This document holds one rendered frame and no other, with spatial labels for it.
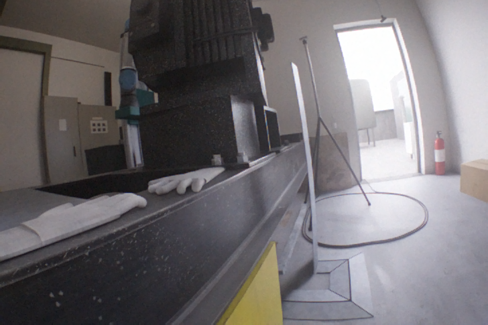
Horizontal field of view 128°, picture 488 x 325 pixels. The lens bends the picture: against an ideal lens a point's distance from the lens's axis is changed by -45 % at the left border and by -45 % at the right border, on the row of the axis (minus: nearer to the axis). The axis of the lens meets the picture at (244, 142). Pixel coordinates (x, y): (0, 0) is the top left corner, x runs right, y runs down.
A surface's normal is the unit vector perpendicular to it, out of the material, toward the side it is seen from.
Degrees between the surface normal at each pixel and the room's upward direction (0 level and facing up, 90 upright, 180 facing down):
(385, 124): 90
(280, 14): 90
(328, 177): 90
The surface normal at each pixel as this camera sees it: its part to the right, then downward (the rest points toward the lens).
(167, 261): 0.92, -0.12
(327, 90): -0.37, 0.06
